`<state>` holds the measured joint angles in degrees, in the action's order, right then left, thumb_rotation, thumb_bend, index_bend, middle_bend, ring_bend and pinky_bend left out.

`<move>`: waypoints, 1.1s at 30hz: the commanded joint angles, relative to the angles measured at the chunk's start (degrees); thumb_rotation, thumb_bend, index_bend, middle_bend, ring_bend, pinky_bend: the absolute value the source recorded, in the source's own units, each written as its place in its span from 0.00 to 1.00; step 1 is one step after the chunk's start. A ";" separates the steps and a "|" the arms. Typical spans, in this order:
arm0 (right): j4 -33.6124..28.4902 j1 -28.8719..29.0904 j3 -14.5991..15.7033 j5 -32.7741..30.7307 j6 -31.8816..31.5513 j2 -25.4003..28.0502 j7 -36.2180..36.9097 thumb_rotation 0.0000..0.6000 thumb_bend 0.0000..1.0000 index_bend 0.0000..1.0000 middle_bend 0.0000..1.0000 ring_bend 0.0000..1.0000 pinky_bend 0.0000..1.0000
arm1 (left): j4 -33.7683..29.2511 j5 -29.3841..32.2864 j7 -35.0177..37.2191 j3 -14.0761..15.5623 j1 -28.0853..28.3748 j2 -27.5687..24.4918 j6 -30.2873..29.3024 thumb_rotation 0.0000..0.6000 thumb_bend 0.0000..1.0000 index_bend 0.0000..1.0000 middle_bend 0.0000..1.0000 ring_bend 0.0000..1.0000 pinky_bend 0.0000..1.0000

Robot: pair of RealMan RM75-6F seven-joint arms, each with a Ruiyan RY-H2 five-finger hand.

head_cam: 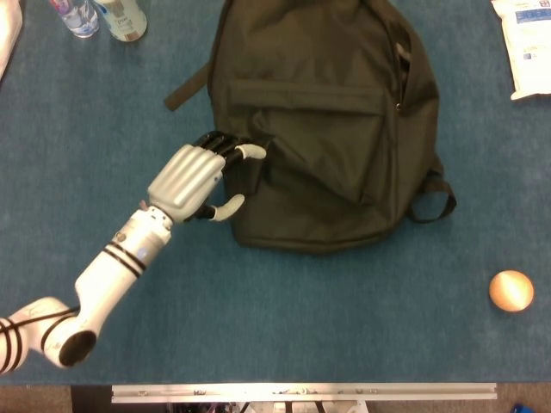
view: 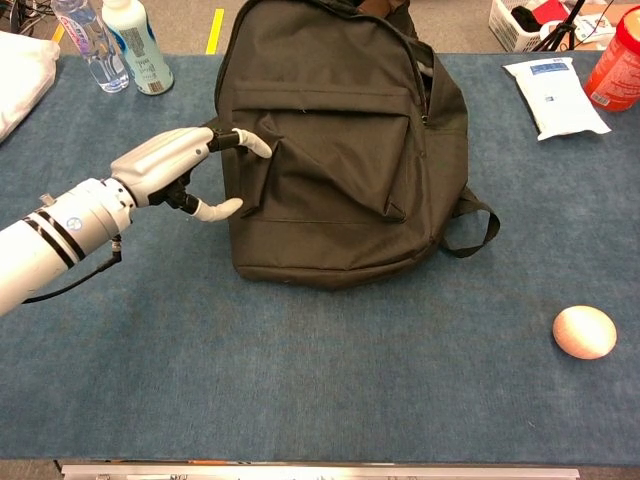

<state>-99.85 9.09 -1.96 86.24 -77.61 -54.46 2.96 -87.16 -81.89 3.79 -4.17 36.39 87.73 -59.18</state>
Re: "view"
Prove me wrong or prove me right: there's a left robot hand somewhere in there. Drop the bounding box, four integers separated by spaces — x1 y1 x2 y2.
109 126 274 223

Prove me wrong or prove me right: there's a black backpack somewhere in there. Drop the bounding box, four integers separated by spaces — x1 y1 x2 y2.
201 0 501 291

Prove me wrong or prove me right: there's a white light-blue lotion bottle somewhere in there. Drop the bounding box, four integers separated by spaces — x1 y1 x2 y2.
101 0 175 96

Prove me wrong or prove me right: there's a clear plastic water bottle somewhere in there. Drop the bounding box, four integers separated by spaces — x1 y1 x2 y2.
51 0 131 95

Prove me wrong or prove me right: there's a yellow floor tape strip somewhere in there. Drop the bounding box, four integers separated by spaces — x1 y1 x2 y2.
205 8 226 56

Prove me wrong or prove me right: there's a white plastic bag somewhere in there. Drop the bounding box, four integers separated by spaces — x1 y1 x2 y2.
0 30 62 145

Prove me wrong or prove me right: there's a blue felt table mat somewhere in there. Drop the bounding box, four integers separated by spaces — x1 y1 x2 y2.
0 49 640 464

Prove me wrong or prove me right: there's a white plastic laundry basket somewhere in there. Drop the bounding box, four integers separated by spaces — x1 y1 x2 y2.
488 0 572 54

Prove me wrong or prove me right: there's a white wet wipes pack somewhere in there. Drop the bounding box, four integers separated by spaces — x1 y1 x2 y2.
502 57 612 142

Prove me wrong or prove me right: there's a black tripod stand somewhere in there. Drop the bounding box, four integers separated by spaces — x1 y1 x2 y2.
542 0 587 52

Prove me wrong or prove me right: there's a beige wooden egg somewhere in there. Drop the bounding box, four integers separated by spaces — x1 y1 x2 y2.
552 305 618 361

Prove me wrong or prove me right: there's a red plastic canister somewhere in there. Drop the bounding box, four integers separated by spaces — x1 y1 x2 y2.
584 5 640 113

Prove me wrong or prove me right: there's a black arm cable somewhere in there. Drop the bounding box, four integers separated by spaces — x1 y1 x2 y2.
20 234 124 305

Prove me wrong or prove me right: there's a silver aluminium table rail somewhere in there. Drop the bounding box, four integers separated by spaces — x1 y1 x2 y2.
60 463 581 480

